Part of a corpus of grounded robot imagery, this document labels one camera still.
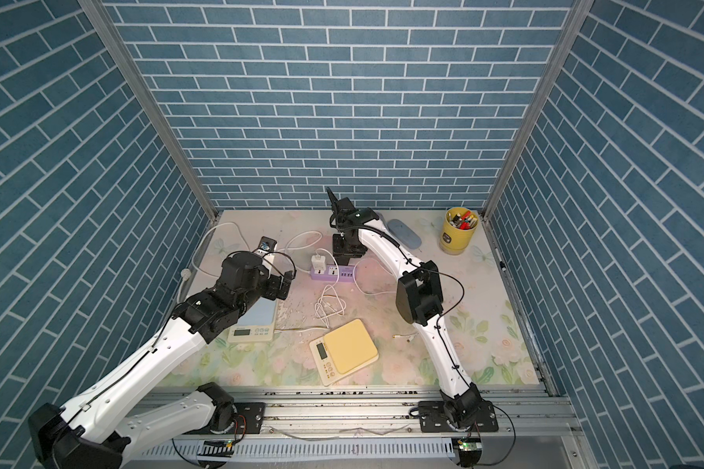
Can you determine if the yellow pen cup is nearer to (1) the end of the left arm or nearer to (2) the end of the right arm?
(2) the end of the right arm

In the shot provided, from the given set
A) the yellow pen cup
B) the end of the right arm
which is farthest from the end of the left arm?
the yellow pen cup

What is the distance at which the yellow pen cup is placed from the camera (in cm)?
101

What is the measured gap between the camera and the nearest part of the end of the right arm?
0.73 metres

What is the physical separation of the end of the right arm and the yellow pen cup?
355mm
